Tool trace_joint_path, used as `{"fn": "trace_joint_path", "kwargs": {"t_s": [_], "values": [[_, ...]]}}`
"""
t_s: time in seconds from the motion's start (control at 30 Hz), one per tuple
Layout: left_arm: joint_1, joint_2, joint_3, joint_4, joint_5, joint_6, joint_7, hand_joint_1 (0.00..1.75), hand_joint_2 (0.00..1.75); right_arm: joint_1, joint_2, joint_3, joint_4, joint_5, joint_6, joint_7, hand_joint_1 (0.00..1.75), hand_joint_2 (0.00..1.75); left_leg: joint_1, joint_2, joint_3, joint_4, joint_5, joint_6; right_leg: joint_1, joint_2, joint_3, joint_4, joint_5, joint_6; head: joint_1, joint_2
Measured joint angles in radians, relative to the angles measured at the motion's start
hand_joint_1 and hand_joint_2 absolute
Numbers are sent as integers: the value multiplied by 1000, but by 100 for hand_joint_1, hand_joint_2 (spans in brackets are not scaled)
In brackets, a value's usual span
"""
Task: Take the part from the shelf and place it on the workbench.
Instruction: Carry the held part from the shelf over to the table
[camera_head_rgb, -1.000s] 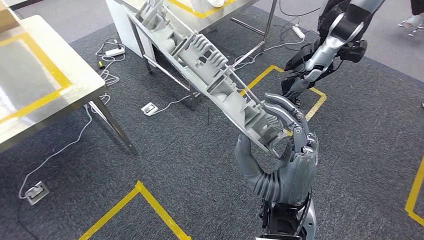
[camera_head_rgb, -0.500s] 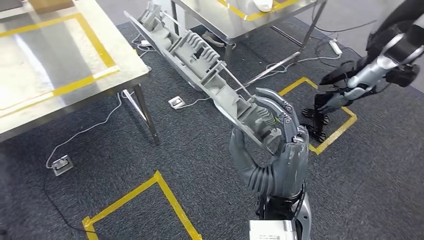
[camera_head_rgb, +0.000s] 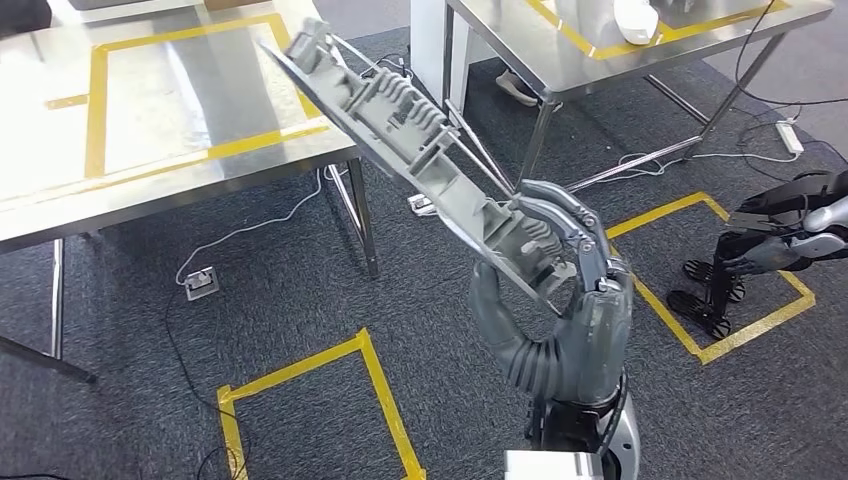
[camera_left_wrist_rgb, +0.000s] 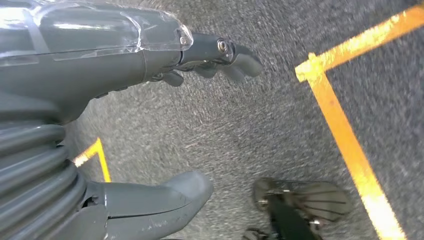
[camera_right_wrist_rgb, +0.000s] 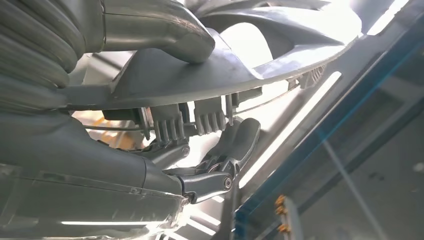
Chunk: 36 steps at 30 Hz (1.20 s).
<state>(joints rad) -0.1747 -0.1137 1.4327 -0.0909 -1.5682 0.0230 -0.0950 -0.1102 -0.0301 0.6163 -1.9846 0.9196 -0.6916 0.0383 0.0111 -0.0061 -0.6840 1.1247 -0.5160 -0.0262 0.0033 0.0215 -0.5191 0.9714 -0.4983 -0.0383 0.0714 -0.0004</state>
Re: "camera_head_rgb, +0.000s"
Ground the grey floor socket box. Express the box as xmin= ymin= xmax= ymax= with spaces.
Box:
xmin=183 ymin=266 xmax=221 ymax=303

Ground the grey plastic wheel cover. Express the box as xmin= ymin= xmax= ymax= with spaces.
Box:
xmin=256 ymin=17 xmax=579 ymax=318

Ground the person's foot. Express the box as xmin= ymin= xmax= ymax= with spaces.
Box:
xmin=495 ymin=69 xmax=540 ymax=109

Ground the white floor cable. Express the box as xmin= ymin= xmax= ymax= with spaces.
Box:
xmin=174 ymin=166 xmax=331 ymax=287

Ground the white power strip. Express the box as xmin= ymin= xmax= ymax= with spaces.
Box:
xmin=406 ymin=192 xmax=440 ymax=217
xmin=775 ymin=119 xmax=806 ymax=158

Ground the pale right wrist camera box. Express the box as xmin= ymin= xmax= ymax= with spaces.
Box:
xmin=503 ymin=450 xmax=605 ymax=480

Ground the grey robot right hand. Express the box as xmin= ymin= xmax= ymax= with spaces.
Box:
xmin=468 ymin=178 xmax=635 ymax=407

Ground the bystander robot grey hand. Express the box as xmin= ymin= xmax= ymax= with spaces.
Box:
xmin=720 ymin=236 xmax=806 ymax=277

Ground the black floor cable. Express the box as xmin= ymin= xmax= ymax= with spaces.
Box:
xmin=162 ymin=291 xmax=256 ymax=480

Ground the white rounded plastic part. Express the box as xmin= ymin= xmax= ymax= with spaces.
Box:
xmin=612 ymin=0 xmax=661 ymax=46

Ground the white desk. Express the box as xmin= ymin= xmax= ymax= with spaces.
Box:
xmin=409 ymin=0 xmax=480 ymax=115

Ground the stainless steel workbench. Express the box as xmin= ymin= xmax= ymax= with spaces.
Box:
xmin=445 ymin=0 xmax=836 ymax=195
xmin=0 ymin=0 xmax=382 ymax=386

